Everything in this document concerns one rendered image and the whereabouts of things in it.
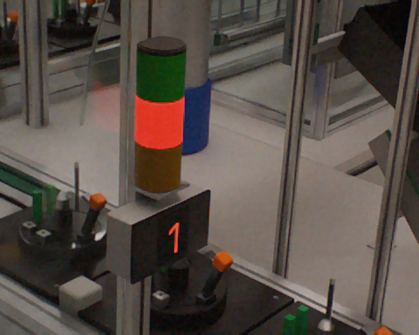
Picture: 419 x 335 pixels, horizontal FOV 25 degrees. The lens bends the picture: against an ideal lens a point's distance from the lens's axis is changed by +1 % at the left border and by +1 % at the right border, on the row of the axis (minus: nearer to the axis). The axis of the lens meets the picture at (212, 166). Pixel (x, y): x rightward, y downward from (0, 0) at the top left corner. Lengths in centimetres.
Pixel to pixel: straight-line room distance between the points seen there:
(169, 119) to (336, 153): 121
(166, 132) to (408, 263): 85
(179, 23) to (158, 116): 102
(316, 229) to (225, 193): 22
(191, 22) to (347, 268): 63
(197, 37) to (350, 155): 45
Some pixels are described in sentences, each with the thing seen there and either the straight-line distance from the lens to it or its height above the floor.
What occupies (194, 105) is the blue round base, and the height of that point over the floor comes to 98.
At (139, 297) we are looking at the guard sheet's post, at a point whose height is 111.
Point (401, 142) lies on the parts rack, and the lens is 125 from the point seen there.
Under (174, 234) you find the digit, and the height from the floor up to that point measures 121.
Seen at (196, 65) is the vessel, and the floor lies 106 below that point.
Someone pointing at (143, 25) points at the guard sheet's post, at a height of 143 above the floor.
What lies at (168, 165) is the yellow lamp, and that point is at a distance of 96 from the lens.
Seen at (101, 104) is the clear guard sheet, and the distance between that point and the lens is 94.
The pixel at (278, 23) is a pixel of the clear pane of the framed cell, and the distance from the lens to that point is 219.
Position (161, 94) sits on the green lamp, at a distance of 93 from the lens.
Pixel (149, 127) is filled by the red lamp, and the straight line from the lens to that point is 95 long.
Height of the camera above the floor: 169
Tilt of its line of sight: 25 degrees down
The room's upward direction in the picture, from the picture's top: 3 degrees clockwise
